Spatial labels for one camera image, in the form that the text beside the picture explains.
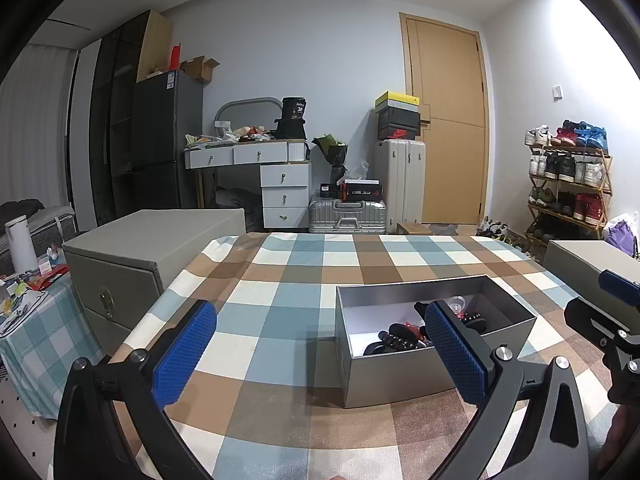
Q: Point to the white wall switch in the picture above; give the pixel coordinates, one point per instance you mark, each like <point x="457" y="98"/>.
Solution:
<point x="557" y="92"/>

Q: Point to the open cardboard box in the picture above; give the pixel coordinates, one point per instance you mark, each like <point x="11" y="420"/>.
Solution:
<point x="200" y="70"/>

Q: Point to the red packet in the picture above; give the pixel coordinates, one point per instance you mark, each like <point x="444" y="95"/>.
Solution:
<point x="47" y="277"/>

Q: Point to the black fabric hair band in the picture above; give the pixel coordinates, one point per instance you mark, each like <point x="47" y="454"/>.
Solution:
<point x="400" y="329"/>

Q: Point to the wooden door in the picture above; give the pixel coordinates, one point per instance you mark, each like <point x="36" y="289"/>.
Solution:
<point x="445" y="125"/>

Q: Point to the grey storage cabinet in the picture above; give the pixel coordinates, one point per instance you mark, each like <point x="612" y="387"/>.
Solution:
<point x="125" y="270"/>
<point x="575" y="260"/>

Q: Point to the black and red shoebox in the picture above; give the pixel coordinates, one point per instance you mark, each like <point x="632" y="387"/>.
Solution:
<point x="397" y="132"/>

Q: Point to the small black box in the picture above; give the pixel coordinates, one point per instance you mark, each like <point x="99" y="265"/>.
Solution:
<point x="328" y="190"/>

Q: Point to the silver cardboard box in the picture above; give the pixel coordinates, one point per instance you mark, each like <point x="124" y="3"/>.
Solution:
<point x="395" y="380"/>

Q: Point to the wrapped flower bouquet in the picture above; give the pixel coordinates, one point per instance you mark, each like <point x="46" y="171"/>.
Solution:
<point x="332" y="152"/>

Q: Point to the blue brown checked tablecloth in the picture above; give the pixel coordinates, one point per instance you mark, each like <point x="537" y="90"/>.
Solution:
<point x="280" y="310"/>

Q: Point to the teal checked side table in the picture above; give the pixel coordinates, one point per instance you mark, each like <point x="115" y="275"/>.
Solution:
<point x="45" y="340"/>

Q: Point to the white curtain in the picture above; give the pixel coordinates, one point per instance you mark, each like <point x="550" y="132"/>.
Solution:
<point x="35" y="125"/>

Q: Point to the black bucket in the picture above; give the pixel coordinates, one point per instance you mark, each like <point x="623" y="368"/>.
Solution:
<point x="292" y="120"/>

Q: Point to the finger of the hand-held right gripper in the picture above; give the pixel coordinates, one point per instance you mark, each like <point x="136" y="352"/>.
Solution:
<point x="622" y="286"/>
<point x="600" y="320"/>

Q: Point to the dark clothes pile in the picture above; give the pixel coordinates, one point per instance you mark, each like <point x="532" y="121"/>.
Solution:
<point x="20" y="208"/>

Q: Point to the purple bag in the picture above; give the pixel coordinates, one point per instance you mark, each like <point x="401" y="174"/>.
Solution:
<point x="622" y="237"/>

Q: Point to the dark grey refrigerator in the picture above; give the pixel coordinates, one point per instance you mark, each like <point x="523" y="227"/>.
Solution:
<point x="165" y="125"/>

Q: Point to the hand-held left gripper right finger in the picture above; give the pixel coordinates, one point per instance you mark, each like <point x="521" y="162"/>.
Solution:
<point x="455" y="355"/>

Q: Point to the black box with red print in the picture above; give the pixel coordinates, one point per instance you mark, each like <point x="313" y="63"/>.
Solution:
<point x="360" y="190"/>

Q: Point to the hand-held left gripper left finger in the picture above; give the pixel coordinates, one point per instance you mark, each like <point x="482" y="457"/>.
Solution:
<point x="185" y="355"/>

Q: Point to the wooden shoe rack with shoes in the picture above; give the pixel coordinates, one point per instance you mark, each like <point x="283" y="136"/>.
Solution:
<point x="565" y="167"/>

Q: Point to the white suitcase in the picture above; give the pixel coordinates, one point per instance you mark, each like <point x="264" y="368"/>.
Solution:
<point x="402" y="185"/>

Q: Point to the yellow shoebox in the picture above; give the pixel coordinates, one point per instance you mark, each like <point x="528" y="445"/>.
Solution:
<point x="397" y="100"/>

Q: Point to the small wooden stool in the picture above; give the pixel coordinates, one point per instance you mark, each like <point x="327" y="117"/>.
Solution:
<point x="414" y="228"/>

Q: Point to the arched mirror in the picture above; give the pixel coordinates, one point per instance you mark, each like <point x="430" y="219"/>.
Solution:
<point x="250" y="110"/>

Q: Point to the white tumbler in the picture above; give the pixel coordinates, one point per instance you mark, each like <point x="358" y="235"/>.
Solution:
<point x="22" y="245"/>

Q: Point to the white dressing table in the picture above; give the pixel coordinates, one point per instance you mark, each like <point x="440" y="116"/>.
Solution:
<point x="282" y="180"/>

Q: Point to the dark wardrobe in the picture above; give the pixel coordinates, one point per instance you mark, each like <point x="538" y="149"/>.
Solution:
<point x="112" y="110"/>

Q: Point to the silver suitcase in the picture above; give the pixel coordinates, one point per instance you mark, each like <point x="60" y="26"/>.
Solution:
<point x="345" y="216"/>

